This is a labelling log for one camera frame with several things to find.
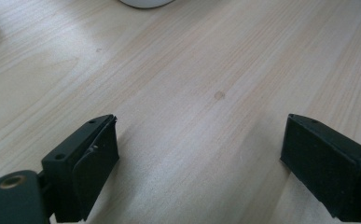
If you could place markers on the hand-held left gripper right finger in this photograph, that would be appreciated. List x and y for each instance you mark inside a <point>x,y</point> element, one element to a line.
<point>330,174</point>

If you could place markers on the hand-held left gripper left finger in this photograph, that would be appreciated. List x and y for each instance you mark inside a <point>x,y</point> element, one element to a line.
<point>81,168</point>

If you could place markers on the pale blue compartment storage box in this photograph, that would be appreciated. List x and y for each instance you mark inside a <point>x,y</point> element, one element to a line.
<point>145,3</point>

